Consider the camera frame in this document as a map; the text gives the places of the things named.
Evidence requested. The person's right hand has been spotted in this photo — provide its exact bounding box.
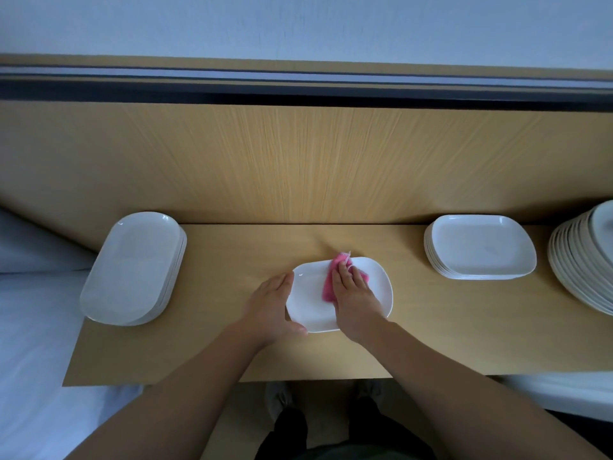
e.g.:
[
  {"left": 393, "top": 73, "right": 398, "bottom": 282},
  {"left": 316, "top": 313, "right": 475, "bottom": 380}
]
[{"left": 330, "top": 258, "right": 389, "bottom": 343}]

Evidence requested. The person's left hand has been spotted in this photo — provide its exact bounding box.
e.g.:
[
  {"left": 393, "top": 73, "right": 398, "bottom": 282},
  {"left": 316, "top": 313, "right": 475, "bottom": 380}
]
[{"left": 239, "top": 271, "right": 310, "bottom": 349}]

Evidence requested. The pink cleaning cloth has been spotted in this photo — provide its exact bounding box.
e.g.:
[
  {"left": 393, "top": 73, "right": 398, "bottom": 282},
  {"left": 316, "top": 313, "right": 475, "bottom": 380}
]
[{"left": 322, "top": 250, "right": 370, "bottom": 303}]

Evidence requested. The white glossy rectangular plate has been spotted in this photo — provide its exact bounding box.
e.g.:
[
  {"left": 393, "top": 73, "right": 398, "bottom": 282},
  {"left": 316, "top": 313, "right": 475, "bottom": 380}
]
[{"left": 285, "top": 256, "right": 395, "bottom": 334}]

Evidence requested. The stack of white rectangular plates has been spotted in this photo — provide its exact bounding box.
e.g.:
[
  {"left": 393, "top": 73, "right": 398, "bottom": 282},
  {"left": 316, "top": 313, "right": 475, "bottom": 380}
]
[{"left": 424, "top": 214, "right": 538, "bottom": 282}]

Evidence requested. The pile of white oblong plates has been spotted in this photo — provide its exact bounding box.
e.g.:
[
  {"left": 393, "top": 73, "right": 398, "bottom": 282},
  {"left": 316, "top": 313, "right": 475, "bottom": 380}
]
[{"left": 79, "top": 211, "right": 188, "bottom": 328}]

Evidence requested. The stack of white round plates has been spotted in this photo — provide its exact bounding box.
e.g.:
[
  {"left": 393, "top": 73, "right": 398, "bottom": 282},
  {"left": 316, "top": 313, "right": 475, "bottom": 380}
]
[{"left": 548, "top": 199, "right": 613, "bottom": 316}]

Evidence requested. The person's left forearm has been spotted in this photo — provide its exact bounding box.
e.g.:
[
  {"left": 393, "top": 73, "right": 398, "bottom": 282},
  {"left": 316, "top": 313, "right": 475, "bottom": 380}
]
[{"left": 67, "top": 323, "right": 264, "bottom": 460}]

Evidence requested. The person's right forearm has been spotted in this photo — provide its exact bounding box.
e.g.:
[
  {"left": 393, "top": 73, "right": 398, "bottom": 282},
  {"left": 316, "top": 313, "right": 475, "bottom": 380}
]
[{"left": 362, "top": 321, "right": 605, "bottom": 460}]

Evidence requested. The white bed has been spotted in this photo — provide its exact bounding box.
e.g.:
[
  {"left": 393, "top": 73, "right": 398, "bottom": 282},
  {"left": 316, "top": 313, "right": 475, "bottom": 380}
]
[{"left": 0, "top": 273, "right": 145, "bottom": 460}]

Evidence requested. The grey upholstered headboard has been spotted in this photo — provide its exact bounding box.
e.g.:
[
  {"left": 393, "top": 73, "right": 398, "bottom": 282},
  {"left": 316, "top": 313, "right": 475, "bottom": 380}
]
[{"left": 0, "top": 208, "right": 97, "bottom": 274}]

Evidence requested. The black wall rail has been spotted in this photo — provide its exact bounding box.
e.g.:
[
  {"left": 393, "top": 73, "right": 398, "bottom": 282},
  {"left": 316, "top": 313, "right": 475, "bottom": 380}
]
[{"left": 0, "top": 66, "right": 613, "bottom": 113}]

